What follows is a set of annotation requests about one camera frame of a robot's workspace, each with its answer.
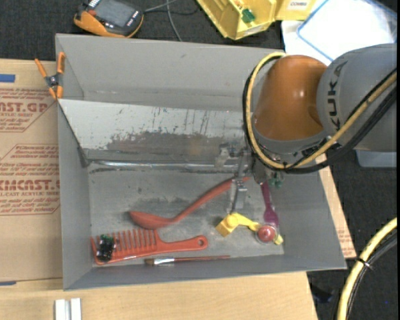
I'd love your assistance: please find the orange wide-tooth comb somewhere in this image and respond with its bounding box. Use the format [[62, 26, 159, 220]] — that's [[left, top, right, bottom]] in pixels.
[[89, 228, 209, 267]]

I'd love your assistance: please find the red-orange plastic ladle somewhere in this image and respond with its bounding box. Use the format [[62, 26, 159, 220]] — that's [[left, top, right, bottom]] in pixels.
[[129, 176, 251, 231]]

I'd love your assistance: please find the thin red-handled paintbrush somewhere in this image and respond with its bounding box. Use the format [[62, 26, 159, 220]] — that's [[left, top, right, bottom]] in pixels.
[[143, 255, 231, 267]]

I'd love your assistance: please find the brown cardboard board red print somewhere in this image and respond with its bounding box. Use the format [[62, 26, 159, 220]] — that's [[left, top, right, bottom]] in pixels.
[[0, 57, 358, 288]]

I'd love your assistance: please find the red round toy knob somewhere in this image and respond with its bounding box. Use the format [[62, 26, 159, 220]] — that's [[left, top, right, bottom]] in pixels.
[[257, 225, 276, 245]]

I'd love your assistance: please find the grey metal bin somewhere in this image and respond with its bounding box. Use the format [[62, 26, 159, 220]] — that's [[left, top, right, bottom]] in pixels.
[[55, 33, 349, 291]]

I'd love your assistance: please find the black and green small toy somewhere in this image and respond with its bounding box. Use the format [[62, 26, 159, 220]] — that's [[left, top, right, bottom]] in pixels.
[[96, 234, 117, 263]]

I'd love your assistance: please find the yellow plastic toy piece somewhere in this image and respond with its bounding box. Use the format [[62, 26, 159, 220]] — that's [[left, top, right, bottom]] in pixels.
[[215, 212, 285, 247]]

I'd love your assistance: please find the purple plastic fork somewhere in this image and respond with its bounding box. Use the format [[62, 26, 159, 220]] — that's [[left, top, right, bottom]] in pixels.
[[260, 181, 281, 229]]

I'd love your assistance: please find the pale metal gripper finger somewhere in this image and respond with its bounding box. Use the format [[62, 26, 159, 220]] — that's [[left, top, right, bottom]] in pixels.
[[229, 178, 239, 214], [236, 179, 250, 211]]

